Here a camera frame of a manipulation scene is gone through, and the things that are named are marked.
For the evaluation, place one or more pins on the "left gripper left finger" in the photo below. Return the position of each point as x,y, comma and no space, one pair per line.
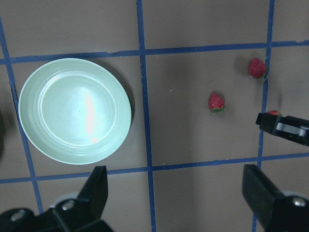
95,191

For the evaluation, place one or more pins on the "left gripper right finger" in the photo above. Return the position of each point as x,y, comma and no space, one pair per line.
260,194

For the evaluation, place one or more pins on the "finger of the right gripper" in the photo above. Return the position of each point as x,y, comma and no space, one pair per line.
287,127

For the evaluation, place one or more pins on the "red strawberry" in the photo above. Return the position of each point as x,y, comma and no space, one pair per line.
274,112
257,68
216,103

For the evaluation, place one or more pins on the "pale green plate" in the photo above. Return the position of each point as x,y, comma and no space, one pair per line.
74,111

